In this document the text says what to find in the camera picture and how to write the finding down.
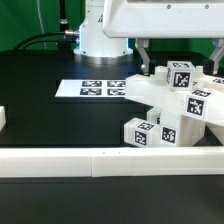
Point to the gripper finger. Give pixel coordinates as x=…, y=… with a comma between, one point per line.
x=211, y=64
x=148, y=66

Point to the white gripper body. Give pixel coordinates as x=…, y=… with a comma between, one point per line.
x=164, y=18

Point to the white tagged cube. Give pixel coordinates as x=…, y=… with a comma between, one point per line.
x=180, y=75

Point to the white chair back frame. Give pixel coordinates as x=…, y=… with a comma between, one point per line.
x=205, y=101

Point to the white chair seat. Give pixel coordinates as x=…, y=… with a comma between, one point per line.
x=176, y=130

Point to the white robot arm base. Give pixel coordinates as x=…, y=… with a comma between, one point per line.
x=94, y=46

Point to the white tag plate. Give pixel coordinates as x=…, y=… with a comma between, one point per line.
x=91, y=88

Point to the white U-shaped fence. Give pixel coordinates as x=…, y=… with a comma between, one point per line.
x=68, y=140

